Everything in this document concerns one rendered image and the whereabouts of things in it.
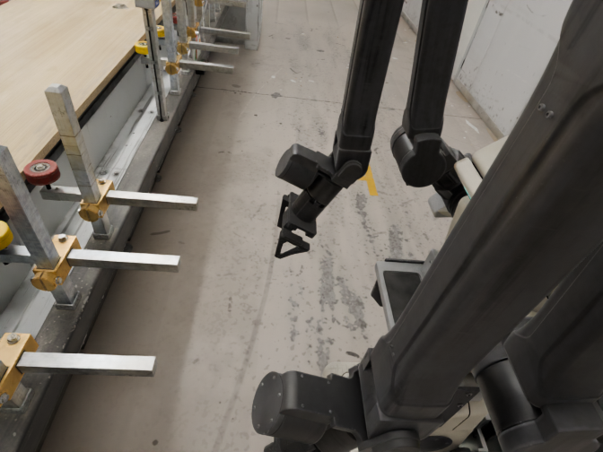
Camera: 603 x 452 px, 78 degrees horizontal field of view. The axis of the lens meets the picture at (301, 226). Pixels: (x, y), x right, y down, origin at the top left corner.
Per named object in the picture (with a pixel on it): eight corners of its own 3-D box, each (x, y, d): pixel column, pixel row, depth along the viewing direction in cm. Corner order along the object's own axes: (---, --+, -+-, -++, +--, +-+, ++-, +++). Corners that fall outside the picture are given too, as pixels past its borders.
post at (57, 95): (112, 233, 116) (66, 82, 84) (109, 241, 114) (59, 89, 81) (100, 232, 116) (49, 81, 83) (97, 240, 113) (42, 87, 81)
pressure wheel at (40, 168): (42, 211, 105) (27, 178, 97) (33, 195, 109) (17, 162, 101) (73, 200, 109) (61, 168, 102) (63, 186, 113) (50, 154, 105)
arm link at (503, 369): (618, 432, 35) (585, 377, 39) (581, 405, 30) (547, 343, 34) (521, 455, 39) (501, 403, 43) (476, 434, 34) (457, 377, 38)
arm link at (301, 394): (431, 449, 33) (407, 356, 39) (327, 425, 28) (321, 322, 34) (342, 479, 39) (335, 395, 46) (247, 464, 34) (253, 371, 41)
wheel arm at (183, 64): (233, 73, 186) (233, 65, 183) (232, 75, 183) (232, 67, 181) (143, 62, 181) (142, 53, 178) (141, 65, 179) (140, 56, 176)
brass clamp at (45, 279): (84, 249, 96) (79, 235, 92) (61, 292, 86) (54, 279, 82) (58, 247, 95) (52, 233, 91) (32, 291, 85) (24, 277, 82)
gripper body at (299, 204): (284, 227, 72) (304, 202, 68) (285, 196, 80) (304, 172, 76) (311, 240, 75) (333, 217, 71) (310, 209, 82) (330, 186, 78)
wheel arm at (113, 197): (198, 206, 115) (197, 195, 112) (196, 213, 112) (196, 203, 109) (48, 194, 110) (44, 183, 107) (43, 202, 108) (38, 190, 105)
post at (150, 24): (169, 116, 169) (155, 5, 139) (167, 121, 166) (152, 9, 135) (159, 115, 169) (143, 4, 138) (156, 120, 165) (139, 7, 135)
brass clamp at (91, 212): (117, 193, 115) (114, 179, 111) (102, 223, 105) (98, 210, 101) (97, 191, 114) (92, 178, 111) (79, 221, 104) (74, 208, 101)
